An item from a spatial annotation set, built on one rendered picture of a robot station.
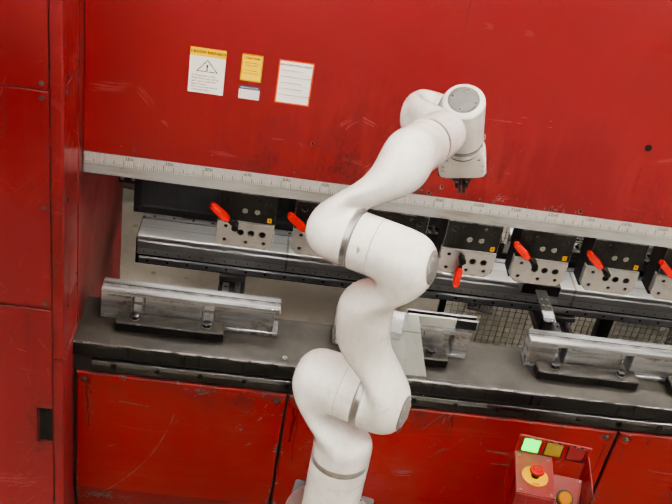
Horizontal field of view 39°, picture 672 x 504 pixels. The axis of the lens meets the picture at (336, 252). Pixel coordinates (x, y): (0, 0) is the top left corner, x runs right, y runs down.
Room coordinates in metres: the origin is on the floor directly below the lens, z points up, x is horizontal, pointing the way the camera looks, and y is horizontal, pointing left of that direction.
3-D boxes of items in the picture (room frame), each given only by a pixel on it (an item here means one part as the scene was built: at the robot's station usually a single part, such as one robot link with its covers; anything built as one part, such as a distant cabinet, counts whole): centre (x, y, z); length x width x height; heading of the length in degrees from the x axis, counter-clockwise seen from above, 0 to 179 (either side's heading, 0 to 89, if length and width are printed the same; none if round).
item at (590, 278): (2.28, -0.74, 1.26); 0.15 x 0.09 x 0.17; 96
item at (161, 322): (2.10, 0.42, 0.89); 0.30 x 0.05 x 0.03; 96
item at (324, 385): (1.43, -0.05, 1.30); 0.19 x 0.12 x 0.24; 71
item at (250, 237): (2.18, 0.25, 1.26); 0.15 x 0.09 x 0.17; 96
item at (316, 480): (1.42, -0.08, 1.09); 0.19 x 0.19 x 0.18
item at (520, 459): (1.90, -0.68, 0.75); 0.20 x 0.16 x 0.18; 88
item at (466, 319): (2.24, -0.33, 0.98); 0.20 x 0.03 x 0.03; 96
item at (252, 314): (2.16, 0.37, 0.92); 0.50 x 0.06 x 0.10; 96
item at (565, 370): (2.23, -0.78, 0.89); 0.30 x 0.05 x 0.03; 96
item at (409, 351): (2.07, -0.19, 1.00); 0.26 x 0.18 x 0.01; 6
